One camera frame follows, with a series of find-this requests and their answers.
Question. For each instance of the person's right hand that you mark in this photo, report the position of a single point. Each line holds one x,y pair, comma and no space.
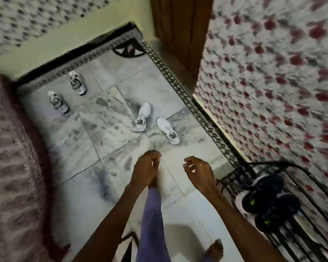
201,174

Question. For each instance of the person's left hand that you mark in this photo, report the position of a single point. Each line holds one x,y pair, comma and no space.
144,171

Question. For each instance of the person's right fingers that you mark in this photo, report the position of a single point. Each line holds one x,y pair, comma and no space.
190,164

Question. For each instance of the person's left fingers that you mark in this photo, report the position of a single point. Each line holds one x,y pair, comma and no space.
154,158

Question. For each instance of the person's right forearm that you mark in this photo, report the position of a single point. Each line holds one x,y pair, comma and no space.
240,229

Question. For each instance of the person's left forearm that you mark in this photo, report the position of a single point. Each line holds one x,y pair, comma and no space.
112,223

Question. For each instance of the purple trousers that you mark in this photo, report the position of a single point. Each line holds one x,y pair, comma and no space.
152,226

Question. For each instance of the black sneaker with green mark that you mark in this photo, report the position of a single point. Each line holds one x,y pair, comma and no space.
280,212
262,193

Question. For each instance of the person's right foot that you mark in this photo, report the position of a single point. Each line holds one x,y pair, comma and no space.
214,251

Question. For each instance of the grey and white sneaker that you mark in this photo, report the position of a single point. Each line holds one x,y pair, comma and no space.
58,102
77,82

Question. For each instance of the brown wooden door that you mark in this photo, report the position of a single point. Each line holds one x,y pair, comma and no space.
181,32

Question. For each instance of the black metal shoe rack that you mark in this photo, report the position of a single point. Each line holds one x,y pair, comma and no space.
311,237

